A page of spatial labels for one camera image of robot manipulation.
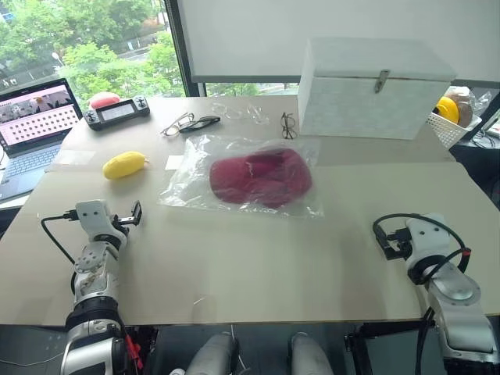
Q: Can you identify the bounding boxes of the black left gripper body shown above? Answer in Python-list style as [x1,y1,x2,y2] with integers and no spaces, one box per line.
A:
[110,213,136,238]

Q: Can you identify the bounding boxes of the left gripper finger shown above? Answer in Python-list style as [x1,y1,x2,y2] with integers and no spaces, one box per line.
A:
[130,200,144,228]

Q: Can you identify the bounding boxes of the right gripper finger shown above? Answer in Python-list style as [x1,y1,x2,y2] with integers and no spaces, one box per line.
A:
[373,224,395,262]

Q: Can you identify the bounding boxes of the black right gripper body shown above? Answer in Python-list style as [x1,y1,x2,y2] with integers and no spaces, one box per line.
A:
[388,240,412,262]

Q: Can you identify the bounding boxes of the clear plastic bag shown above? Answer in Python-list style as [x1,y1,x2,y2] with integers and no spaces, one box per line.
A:
[158,134,325,220]

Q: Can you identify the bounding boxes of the dark red baseball cap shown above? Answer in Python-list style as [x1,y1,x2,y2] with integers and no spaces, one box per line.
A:
[209,147,314,209]

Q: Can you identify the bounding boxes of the yellow plush mango toy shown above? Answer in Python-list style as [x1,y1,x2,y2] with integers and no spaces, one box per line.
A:
[102,151,152,180]

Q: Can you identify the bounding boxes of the black handheld controller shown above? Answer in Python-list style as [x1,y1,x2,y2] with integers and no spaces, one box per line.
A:
[81,96,152,131]

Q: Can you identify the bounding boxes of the red plush toy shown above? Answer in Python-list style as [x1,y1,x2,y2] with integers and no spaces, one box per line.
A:
[88,91,121,110]

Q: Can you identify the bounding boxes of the white perforated plastic basket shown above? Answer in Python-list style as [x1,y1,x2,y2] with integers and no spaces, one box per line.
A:
[425,111,484,148]

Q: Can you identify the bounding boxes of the white lidded box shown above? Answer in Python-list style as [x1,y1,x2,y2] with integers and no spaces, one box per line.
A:
[297,37,458,141]

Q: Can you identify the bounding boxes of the clear safety goggles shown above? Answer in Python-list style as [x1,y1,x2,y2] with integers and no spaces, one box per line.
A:
[212,102,245,122]
[244,103,270,125]

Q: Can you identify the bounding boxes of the grey rounded robot leg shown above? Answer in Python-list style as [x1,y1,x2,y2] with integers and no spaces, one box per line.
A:
[288,331,335,375]
[186,331,239,375]

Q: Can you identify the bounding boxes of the open laptop computer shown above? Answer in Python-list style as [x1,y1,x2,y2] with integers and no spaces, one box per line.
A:
[0,77,83,202]

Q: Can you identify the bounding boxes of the yellow cap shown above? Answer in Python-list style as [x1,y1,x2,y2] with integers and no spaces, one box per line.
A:
[434,96,460,124]

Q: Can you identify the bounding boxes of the metal box latch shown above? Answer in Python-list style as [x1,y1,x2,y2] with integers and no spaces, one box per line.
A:
[373,69,391,94]

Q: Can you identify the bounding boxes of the crumpled clear plastic wrap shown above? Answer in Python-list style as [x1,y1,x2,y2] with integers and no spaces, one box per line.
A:
[466,89,495,116]

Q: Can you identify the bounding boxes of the white panel board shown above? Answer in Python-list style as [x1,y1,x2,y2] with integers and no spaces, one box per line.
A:
[176,0,500,84]

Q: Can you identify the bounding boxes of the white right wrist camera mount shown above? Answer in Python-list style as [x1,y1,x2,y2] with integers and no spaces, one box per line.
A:
[405,212,451,271]

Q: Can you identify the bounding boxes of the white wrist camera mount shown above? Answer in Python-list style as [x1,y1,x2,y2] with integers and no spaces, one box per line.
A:
[75,200,130,244]
[405,212,451,271]

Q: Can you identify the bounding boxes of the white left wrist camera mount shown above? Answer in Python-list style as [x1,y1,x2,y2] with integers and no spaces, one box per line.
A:
[75,200,130,244]

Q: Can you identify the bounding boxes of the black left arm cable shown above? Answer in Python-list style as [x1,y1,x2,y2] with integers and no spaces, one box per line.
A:
[40,209,80,267]

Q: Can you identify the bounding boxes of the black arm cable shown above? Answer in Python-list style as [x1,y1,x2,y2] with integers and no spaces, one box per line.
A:
[40,209,80,267]
[372,212,473,286]

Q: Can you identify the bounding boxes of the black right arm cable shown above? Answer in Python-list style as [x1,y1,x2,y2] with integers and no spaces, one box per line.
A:
[372,212,473,286]

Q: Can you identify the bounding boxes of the thin metal frame glasses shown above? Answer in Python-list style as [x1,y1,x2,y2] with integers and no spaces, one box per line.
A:
[159,112,195,138]

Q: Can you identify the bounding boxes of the thick black frame glasses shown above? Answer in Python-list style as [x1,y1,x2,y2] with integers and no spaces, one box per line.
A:
[177,115,222,134]

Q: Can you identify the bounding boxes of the red cable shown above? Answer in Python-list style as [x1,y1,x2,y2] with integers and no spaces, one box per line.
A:
[125,334,144,370]

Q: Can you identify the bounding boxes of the round black frame glasses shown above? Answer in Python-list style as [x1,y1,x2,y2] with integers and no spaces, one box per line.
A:
[280,112,298,140]

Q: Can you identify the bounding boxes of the dark frame glasses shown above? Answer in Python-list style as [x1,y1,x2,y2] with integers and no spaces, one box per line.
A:
[470,130,499,149]

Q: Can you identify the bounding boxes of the black window frame post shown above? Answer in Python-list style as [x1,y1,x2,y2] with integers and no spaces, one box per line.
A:
[163,0,208,98]

